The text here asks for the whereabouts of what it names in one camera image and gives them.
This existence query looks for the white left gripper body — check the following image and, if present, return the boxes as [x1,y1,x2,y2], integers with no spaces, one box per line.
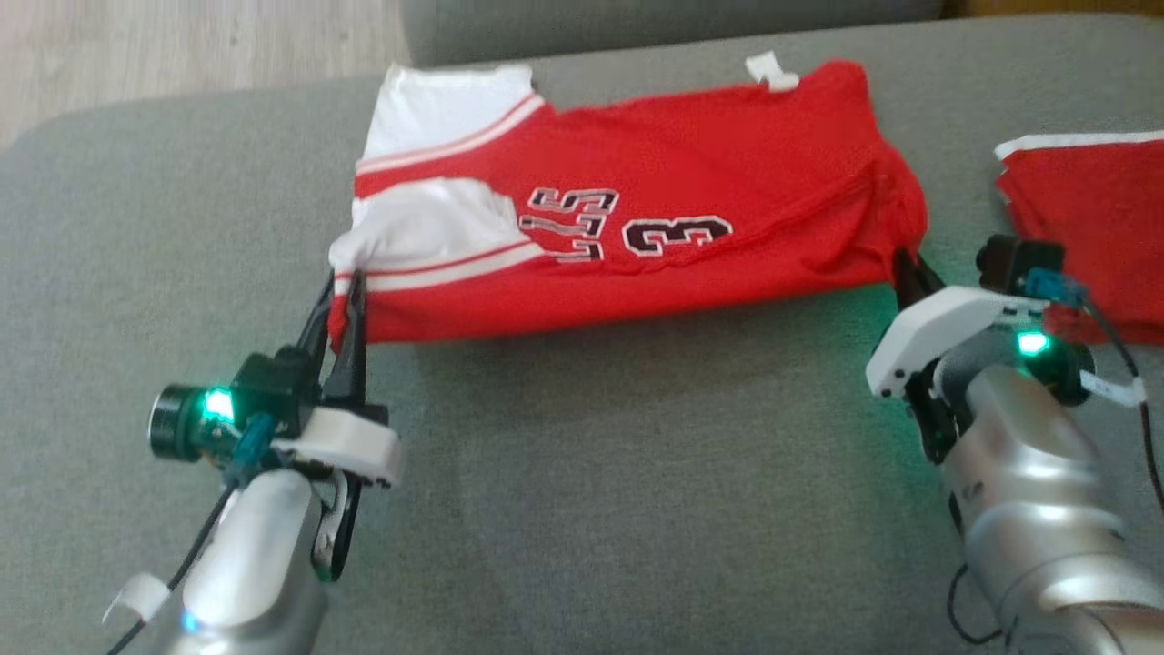
[272,403,406,490]

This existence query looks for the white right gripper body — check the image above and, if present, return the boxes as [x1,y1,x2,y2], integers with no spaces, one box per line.
[865,285,1049,401]

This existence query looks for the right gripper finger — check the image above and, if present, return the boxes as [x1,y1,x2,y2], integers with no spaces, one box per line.
[893,247,916,316]
[908,258,946,309]

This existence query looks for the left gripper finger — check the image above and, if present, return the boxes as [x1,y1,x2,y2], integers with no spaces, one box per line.
[322,269,369,408]
[295,271,336,363]

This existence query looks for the red Bulls basketball shorts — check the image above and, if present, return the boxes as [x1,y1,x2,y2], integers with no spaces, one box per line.
[994,132,1164,347]

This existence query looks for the red Bulls basketball jersey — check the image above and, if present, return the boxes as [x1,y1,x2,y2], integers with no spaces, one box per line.
[327,52,928,351]

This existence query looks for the large grey sofa seat cushion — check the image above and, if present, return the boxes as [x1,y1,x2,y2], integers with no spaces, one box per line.
[0,11,1164,655]

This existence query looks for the narrow yellow sofa backrest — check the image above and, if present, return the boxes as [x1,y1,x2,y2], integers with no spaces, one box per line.
[941,0,1164,19]

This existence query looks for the grey sofa back cushion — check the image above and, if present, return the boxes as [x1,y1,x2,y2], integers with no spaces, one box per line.
[398,0,947,66]

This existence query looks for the left camera cable teal plug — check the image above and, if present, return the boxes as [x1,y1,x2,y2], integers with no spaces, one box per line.
[102,414,276,655]

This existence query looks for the black looped left gripper cable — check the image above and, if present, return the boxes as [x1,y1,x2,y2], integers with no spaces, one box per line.
[309,471,362,583]

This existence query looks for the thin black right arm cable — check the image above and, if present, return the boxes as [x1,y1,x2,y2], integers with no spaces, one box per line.
[946,564,1010,649]

